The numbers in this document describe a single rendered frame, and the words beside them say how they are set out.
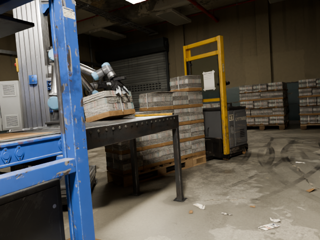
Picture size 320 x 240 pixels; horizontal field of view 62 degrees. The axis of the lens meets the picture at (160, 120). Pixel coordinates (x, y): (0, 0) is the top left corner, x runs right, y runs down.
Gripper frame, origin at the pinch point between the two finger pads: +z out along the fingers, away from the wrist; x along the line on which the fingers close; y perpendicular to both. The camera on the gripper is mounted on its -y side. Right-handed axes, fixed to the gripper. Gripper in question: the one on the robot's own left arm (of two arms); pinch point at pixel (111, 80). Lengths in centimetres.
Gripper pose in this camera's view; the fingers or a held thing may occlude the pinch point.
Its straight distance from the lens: 346.6
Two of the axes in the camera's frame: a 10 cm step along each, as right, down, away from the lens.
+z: 8.4, -2.4, 4.8
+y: 2.1, 9.7, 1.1
